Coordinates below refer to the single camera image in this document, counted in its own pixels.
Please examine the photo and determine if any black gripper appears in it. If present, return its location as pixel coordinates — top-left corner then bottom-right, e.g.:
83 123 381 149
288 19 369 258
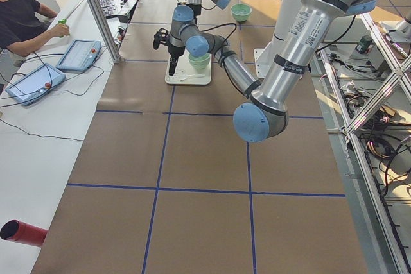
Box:
168 44 185 76

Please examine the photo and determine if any green bowl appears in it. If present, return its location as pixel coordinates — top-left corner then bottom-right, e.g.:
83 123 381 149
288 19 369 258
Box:
188 53 211 71
231 4 252 22

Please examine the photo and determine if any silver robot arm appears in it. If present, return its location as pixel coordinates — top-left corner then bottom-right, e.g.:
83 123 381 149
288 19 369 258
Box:
153 0 377 142

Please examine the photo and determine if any white serving tray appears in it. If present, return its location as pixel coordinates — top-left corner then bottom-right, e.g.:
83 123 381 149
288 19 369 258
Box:
164 57 211 85

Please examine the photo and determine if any white plastic spoon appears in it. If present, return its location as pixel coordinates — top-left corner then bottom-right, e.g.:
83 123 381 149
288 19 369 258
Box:
179 74 206 81

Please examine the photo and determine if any black keyboard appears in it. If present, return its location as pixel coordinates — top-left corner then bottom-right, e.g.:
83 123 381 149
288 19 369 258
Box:
98 0 117 19

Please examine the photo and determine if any far blue teach pendant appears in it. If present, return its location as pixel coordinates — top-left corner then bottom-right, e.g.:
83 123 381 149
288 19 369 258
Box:
56 39 101 73

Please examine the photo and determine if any blue teach pendant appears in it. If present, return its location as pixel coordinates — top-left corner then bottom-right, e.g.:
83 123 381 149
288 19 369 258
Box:
56 39 101 73
6 64 66 106

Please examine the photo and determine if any green spray bottle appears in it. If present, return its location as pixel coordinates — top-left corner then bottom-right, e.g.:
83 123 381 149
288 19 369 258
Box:
57 19 70 37

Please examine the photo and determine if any near blue teach pendant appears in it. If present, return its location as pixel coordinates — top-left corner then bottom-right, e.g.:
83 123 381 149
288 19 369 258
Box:
6 64 66 106

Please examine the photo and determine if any person in black shirt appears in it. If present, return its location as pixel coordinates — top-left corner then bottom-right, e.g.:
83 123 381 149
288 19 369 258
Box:
1 0 57 57

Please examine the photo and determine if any red fire extinguisher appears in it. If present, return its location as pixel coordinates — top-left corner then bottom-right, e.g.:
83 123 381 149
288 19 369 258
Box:
1 219 48 247

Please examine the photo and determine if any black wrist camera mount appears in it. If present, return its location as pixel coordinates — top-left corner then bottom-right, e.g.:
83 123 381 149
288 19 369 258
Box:
153 28 170 50

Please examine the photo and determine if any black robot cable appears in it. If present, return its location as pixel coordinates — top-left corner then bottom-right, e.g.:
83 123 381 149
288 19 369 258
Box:
198 22 238 53

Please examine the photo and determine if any aluminium frame post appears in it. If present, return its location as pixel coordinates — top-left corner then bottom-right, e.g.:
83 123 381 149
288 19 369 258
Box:
87 0 122 63

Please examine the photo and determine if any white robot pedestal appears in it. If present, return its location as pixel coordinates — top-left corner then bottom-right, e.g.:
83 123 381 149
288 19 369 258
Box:
254 0 301 79

